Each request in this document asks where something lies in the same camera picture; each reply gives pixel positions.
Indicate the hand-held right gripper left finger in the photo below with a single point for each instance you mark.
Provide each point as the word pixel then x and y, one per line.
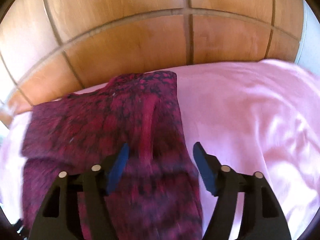
pixel 117 170

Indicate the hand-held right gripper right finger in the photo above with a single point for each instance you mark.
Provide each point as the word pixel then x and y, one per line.
pixel 206 170

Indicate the dark red patterned sweater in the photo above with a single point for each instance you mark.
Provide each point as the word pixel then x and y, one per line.
pixel 105 135

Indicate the pink blanket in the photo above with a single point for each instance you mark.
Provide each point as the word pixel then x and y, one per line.
pixel 250 120

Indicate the wooden panelled wardrobe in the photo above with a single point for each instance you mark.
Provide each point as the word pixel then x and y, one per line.
pixel 140 37

